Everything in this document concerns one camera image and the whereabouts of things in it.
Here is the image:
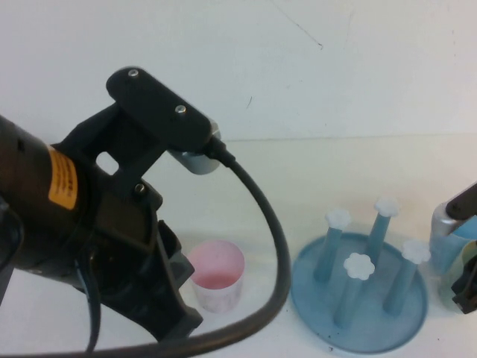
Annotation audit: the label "black round camera cable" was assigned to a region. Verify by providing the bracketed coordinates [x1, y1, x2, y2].
[87, 138, 292, 358]

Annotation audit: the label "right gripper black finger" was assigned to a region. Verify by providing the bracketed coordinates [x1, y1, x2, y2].
[450, 257, 477, 316]

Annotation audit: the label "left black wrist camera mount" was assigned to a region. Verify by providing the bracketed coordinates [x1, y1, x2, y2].
[61, 67, 212, 195]

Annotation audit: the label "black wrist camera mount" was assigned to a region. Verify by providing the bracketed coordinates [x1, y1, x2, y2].
[446, 181, 477, 221]
[61, 67, 212, 195]

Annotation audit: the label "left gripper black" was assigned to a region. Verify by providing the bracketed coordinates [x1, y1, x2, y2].
[44, 175, 204, 342]

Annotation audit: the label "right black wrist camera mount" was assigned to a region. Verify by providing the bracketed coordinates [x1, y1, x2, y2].
[446, 181, 477, 221]

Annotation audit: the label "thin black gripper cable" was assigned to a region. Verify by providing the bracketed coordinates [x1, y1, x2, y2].
[74, 257, 102, 354]

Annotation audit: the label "blue cup stand white caps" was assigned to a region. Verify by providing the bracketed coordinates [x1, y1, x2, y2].
[289, 197, 432, 355]

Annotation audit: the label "light blue plastic cup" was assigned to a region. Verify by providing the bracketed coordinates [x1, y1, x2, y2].
[427, 223, 477, 277]

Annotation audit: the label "pink plastic cup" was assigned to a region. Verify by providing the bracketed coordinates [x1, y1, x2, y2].
[188, 240, 247, 314]

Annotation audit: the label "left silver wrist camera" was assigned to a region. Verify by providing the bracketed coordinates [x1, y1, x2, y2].
[171, 118, 224, 175]

